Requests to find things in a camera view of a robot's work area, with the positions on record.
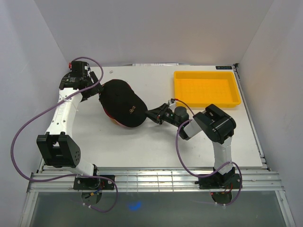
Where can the dark corner label sticker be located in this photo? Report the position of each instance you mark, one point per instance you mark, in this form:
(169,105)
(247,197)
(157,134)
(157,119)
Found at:
(223,67)

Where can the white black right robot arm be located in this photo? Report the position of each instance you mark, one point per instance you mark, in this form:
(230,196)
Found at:
(216,124)

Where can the aluminium front rail frame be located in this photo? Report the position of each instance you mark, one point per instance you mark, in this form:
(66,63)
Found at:
(162,181)

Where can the black sport baseball cap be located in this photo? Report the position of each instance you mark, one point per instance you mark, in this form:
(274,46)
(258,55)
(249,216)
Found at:
(137,110)

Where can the yellow plastic bin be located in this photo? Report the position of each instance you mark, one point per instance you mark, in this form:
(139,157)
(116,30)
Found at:
(202,88)

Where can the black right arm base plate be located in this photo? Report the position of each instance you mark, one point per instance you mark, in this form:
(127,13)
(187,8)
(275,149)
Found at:
(219,181)

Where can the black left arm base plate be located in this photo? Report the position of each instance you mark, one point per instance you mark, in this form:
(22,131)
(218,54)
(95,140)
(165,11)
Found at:
(85,183)

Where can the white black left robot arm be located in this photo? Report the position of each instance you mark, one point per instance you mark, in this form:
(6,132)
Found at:
(57,146)

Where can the red baseball cap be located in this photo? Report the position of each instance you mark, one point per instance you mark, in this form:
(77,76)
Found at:
(114,100)

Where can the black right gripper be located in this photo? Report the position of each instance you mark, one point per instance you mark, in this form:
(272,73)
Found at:
(156,114)

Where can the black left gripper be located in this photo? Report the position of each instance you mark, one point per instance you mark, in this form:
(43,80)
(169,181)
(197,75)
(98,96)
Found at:
(94,91)

